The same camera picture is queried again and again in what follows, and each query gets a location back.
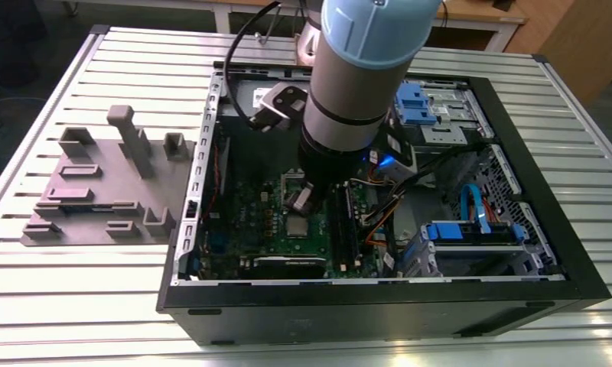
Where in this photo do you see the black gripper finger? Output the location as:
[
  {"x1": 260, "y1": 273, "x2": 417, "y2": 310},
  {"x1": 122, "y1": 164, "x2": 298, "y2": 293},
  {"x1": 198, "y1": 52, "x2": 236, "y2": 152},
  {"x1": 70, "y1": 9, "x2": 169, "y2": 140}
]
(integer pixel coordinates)
[{"x1": 286, "y1": 181, "x2": 333, "y2": 213}]

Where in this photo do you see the CPU socket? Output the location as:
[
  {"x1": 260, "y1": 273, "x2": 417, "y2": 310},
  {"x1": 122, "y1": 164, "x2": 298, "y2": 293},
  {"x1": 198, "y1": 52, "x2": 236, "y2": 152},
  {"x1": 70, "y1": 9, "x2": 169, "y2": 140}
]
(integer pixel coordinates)
[{"x1": 284, "y1": 211, "x2": 314, "y2": 242}]

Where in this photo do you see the black RAM slot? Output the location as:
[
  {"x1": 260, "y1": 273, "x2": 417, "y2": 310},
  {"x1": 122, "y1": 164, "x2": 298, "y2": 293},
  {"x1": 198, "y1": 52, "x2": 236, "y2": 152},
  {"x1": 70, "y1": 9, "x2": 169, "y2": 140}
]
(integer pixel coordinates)
[
  {"x1": 341, "y1": 182, "x2": 363, "y2": 268},
  {"x1": 328, "y1": 187, "x2": 349, "y2": 271}
]

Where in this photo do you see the green motherboard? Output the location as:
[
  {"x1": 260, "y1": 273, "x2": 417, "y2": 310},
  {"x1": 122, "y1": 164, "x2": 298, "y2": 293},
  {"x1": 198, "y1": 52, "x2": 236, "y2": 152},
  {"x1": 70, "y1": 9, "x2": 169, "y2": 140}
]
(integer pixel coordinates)
[{"x1": 197, "y1": 167, "x2": 384, "y2": 280}]

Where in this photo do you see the grey power supply unit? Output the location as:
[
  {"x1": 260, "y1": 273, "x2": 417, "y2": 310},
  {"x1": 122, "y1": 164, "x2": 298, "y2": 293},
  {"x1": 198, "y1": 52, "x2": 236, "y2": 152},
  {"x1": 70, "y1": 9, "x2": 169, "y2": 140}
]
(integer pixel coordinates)
[{"x1": 218, "y1": 79, "x2": 312, "y2": 171}]

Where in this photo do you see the black graphics card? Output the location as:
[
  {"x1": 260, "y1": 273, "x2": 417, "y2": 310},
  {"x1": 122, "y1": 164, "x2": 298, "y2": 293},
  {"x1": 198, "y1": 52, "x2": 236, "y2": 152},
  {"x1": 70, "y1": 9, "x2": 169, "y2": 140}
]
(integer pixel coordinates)
[{"x1": 238, "y1": 255, "x2": 328, "y2": 279}]

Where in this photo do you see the silver drive cage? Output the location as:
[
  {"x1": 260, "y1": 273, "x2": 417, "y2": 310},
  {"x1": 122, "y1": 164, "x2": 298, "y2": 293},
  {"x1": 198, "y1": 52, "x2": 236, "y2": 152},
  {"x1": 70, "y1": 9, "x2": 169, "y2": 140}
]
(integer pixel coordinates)
[{"x1": 387, "y1": 78, "x2": 496, "y2": 165}]

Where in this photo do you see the hard disk in blue carrier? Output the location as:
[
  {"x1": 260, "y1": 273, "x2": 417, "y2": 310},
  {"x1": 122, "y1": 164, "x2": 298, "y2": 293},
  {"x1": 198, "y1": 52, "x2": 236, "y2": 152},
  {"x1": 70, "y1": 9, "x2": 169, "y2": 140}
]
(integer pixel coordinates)
[{"x1": 423, "y1": 221, "x2": 524, "y2": 245}]

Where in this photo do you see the black PC case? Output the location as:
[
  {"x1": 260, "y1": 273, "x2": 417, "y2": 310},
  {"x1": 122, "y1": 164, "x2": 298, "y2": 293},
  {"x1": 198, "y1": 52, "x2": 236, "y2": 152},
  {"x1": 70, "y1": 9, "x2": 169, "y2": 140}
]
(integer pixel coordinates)
[{"x1": 154, "y1": 60, "x2": 612, "y2": 347}]

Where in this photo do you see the silver disk bay cage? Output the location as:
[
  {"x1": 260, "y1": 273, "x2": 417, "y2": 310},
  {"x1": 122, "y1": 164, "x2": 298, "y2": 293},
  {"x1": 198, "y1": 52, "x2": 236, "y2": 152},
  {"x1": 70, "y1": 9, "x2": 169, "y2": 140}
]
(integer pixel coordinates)
[{"x1": 395, "y1": 220, "x2": 565, "y2": 279}]

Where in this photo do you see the grey parts rack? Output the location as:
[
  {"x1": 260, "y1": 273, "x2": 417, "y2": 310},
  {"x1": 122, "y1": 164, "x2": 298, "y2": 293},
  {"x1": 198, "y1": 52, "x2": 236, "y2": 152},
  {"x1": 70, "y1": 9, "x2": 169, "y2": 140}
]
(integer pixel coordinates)
[{"x1": 20, "y1": 105, "x2": 197, "y2": 248}]

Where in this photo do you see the wooden cabinet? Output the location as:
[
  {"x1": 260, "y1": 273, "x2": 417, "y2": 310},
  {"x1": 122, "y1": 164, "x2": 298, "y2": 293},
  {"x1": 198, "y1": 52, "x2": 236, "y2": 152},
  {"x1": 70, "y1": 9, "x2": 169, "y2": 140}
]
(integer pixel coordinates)
[{"x1": 507, "y1": 0, "x2": 612, "y2": 104}]

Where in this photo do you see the dark office chair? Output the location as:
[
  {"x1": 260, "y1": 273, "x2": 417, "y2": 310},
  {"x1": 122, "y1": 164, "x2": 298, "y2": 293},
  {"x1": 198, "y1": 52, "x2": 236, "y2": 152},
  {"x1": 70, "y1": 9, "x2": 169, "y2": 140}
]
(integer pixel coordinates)
[{"x1": 0, "y1": 0, "x2": 49, "y2": 91}]

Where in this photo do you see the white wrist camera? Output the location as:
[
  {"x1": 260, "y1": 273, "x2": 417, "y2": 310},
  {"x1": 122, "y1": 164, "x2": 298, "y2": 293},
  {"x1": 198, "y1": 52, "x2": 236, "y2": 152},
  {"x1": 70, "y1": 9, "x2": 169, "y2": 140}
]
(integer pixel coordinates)
[{"x1": 385, "y1": 132, "x2": 420, "y2": 181}]

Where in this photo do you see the orange wire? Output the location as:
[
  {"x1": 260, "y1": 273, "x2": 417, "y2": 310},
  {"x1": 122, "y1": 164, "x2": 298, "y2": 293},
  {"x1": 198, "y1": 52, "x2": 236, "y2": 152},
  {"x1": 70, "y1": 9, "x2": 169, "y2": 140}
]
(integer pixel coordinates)
[{"x1": 364, "y1": 217, "x2": 389, "y2": 246}]

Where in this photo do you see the black cable bundle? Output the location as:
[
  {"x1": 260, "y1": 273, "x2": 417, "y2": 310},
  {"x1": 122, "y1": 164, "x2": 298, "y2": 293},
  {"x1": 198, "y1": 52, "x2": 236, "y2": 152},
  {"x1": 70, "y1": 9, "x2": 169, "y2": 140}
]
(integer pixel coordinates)
[{"x1": 361, "y1": 147, "x2": 484, "y2": 226}]

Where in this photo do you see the grey boxy wrist camera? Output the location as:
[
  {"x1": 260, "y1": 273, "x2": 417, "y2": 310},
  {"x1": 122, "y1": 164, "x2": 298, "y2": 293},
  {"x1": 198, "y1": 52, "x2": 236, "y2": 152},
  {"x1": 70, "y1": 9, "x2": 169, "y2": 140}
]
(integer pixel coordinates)
[{"x1": 253, "y1": 84, "x2": 308, "y2": 134}]

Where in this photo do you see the blue plastic drive bracket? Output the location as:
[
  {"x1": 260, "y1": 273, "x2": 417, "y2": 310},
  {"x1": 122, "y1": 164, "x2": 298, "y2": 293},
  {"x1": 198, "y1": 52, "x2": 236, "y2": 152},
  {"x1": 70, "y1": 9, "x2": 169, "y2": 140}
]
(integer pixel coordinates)
[{"x1": 395, "y1": 82, "x2": 437, "y2": 125}]

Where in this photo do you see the blue flat wire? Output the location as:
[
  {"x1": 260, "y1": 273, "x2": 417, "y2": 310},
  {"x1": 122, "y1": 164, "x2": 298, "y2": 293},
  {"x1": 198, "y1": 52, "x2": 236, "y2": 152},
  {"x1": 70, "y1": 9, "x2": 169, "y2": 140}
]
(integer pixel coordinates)
[{"x1": 460, "y1": 183, "x2": 492, "y2": 235}]

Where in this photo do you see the thick black camera cable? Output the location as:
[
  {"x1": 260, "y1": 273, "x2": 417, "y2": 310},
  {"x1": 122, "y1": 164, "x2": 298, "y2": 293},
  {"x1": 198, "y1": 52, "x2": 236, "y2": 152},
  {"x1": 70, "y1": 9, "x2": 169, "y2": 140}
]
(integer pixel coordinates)
[{"x1": 221, "y1": 0, "x2": 282, "y2": 129}]

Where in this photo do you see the thin cable silver plug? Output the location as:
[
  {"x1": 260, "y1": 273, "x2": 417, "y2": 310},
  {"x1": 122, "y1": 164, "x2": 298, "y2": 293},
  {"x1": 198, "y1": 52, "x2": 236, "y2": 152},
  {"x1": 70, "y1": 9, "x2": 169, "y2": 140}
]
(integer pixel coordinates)
[{"x1": 253, "y1": 3, "x2": 282, "y2": 47}]

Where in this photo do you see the wooden desk white frame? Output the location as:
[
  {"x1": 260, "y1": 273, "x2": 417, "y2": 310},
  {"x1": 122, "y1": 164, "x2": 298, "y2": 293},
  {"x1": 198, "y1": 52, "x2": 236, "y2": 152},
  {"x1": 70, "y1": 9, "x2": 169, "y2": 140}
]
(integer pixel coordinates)
[{"x1": 432, "y1": 0, "x2": 531, "y2": 53}]

